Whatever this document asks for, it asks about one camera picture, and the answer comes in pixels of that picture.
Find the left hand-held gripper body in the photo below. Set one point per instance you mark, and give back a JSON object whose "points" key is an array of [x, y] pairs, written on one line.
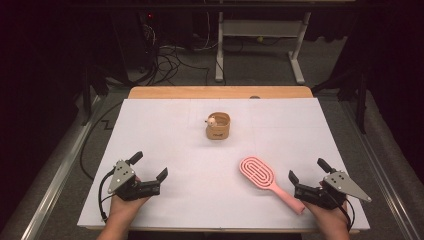
{"points": [[121, 176]]}

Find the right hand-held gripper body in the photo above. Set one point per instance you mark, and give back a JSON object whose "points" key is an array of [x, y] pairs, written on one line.
{"points": [[343, 185]]}

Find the pink hairbrush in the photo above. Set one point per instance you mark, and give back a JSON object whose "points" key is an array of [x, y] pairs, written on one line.
{"points": [[256, 171]]}

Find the tan wooden holder cup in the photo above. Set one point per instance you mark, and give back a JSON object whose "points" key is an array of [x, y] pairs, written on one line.
{"points": [[218, 131]]}

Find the person's left hand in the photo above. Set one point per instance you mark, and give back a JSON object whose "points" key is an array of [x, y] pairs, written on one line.
{"points": [[121, 209]]}

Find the person's right hand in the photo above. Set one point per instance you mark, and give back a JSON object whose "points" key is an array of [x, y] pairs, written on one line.
{"points": [[331, 218]]}

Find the white table cover sheet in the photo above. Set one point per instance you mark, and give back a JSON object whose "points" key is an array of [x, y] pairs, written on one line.
{"points": [[200, 186]]}

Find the black stand leg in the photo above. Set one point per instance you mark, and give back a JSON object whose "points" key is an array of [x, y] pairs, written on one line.
{"points": [[87, 96], [360, 100]]}

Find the wooden table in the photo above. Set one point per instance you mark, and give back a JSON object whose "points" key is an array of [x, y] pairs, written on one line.
{"points": [[186, 92]]}

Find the black computer tower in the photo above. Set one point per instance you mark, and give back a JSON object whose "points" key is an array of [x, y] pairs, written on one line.
{"points": [[135, 40]]}

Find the yellow-green ball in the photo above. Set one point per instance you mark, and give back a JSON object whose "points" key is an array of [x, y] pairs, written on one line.
{"points": [[260, 39]]}

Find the aluminium floor rail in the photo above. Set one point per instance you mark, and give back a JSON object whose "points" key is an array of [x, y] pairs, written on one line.
{"points": [[380, 173], [58, 176]]}

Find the white metal desk frame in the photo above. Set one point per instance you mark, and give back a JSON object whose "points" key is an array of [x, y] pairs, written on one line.
{"points": [[260, 28]]}

